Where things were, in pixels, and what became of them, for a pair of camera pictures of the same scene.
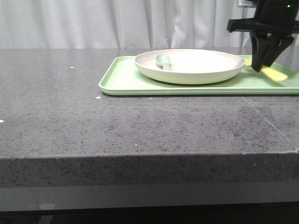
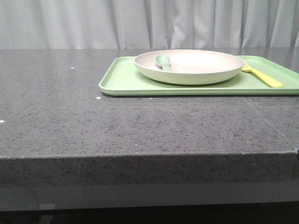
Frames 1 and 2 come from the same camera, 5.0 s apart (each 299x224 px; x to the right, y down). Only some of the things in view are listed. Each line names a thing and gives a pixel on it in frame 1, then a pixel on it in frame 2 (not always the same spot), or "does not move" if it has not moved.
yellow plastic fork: [272, 72] to [268, 80]
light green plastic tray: [122, 77] does not move
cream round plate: [190, 66] does not move
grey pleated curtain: [135, 24] does not move
